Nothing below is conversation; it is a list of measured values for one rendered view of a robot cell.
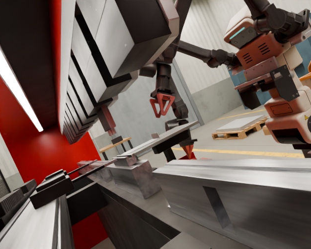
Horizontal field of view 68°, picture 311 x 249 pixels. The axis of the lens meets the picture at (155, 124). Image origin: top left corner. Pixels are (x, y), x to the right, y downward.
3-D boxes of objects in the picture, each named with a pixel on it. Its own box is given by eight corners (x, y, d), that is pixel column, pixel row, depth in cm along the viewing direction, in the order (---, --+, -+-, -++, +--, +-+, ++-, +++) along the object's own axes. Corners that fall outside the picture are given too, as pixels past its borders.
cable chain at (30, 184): (28, 191, 113) (25, 184, 113) (16, 198, 111) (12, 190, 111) (37, 184, 153) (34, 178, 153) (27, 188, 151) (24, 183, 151)
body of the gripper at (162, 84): (159, 91, 83) (161, 71, 84) (149, 98, 92) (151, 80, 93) (175, 94, 85) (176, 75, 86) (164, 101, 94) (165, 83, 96)
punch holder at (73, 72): (120, 97, 70) (97, 48, 70) (94, 107, 67) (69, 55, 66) (110, 107, 84) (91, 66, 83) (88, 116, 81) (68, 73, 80)
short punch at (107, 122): (119, 132, 74) (106, 104, 73) (113, 134, 73) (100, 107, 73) (112, 135, 83) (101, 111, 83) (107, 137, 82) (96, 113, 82)
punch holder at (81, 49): (140, 74, 52) (110, 8, 52) (107, 87, 49) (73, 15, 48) (124, 93, 66) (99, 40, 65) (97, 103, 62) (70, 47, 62)
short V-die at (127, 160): (137, 161, 72) (133, 153, 71) (129, 166, 70) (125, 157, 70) (121, 161, 90) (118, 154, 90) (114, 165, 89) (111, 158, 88)
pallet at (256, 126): (275, 121, 451) (272, 114, 451) (242, 139, 433) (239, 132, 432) (240, 125, 568) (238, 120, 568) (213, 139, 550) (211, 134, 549)
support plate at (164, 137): (199, 122, 81) (198, 120, 81) (136, 155, 71) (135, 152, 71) (176, 129, 98) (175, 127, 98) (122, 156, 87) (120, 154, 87)
